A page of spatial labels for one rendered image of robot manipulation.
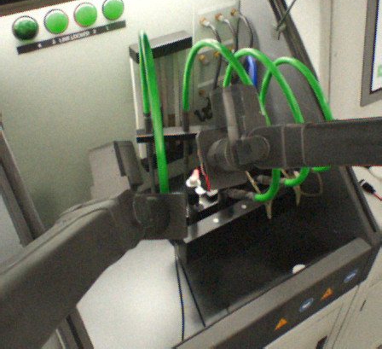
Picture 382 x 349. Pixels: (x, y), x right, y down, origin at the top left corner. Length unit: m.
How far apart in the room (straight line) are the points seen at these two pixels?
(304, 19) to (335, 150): 0.55
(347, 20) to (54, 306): 0.90
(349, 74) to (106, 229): 0.82
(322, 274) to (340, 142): 0.51
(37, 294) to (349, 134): 0.37
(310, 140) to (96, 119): 0.64
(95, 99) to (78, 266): 0.72
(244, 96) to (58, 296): 0.41
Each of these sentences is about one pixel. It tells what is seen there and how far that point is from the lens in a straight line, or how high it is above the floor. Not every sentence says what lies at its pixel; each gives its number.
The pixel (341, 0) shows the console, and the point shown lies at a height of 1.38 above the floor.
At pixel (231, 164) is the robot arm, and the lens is 0.65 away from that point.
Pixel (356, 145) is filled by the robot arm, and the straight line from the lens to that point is 0.54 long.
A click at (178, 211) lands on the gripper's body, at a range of 0.64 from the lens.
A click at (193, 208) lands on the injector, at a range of 0.98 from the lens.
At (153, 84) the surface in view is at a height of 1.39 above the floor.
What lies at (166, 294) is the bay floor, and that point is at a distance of 1.09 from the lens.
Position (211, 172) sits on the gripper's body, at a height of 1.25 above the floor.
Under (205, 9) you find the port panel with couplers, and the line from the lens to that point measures 1.10.
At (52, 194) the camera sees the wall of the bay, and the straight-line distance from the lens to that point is 1.18.
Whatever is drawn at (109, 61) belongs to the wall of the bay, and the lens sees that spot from 1.03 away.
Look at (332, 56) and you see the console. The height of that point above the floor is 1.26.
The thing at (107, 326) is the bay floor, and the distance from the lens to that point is 1.07.
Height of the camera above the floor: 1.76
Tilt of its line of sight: 42 degrees down
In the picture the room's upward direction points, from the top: straight up
